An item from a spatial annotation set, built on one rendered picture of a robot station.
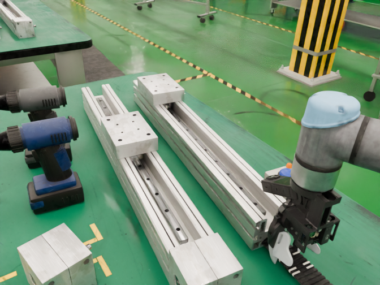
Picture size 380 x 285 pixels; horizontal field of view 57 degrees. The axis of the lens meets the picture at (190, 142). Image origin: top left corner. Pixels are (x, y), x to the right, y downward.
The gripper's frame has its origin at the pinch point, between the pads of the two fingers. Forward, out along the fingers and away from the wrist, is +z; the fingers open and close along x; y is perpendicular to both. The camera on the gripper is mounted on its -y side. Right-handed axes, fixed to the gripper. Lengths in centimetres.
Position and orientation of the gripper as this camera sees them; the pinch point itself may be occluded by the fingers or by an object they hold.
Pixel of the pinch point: (284, 251)
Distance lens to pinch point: 77.8
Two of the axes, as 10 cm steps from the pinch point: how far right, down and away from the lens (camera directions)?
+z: -0.3, 8.5, 5.3
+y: 4.3, 4.9, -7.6
